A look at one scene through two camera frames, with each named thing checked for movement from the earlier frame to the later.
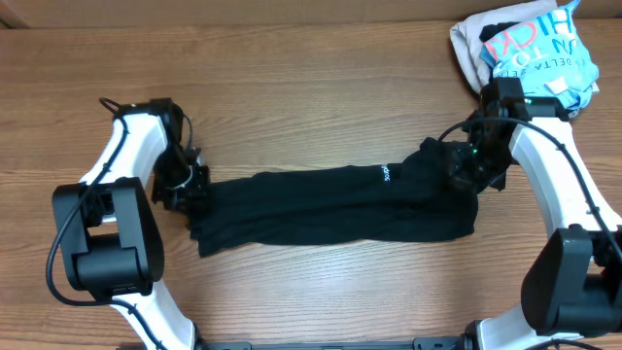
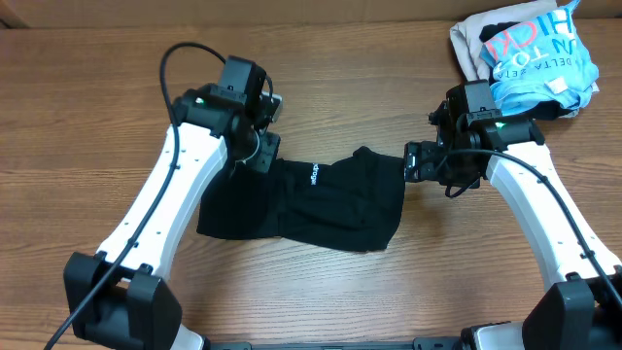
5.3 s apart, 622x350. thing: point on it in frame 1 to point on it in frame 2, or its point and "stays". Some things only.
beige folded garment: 466,33 stays
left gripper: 198,188 to 263,159
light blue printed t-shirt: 549,55 stays
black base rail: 465,342 stays
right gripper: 457,168 to 427,169
